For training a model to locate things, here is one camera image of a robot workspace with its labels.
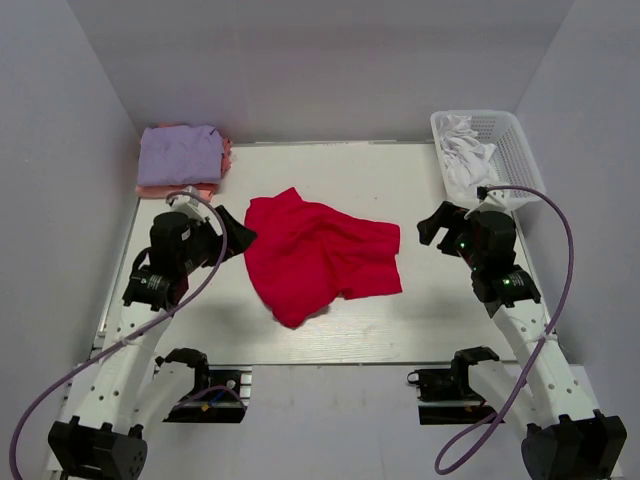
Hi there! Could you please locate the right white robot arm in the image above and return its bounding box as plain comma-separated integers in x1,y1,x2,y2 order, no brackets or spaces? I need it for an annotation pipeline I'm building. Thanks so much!
417,201,627,479

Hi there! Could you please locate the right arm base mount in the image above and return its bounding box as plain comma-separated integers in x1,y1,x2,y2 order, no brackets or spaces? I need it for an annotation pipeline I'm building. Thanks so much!
406,368,495,426

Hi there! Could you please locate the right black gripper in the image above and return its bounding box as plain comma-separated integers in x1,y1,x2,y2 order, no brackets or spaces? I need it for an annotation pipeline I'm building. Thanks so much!
417,201,485,271

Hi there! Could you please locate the white plastic basket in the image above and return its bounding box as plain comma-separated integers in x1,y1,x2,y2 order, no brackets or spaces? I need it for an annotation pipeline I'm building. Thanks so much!
434,110,546,193

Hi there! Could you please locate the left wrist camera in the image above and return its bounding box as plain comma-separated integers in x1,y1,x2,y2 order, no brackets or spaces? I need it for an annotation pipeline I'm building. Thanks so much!
165,186,208,221

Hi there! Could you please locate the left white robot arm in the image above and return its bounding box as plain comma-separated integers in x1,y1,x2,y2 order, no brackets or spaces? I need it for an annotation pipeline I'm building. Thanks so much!
48,200,257,479

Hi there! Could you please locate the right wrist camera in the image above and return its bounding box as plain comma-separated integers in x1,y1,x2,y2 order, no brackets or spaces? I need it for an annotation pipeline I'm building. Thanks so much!
464,186,513,220

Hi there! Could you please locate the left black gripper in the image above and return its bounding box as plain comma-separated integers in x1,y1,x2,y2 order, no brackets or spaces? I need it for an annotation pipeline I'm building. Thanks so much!
179,205,258,274

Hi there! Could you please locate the red t-shirt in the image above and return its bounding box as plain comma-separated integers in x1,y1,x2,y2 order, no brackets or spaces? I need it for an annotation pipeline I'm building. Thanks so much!
244,188,402,329

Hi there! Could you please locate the folded lavender t-shirt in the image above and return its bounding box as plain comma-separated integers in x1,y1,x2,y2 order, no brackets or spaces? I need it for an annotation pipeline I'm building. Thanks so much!
136,125,224,187

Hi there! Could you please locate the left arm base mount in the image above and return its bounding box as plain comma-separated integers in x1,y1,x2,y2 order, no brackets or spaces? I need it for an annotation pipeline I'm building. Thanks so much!
164,366,252,425

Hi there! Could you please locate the crumpled white t-shirt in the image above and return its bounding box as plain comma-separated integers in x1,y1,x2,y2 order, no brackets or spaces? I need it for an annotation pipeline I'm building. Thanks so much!
431,112,508,207

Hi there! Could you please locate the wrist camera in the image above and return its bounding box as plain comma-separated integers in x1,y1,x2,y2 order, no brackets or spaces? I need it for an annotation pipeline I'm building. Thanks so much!
165,186,208,221
464,186,513,220

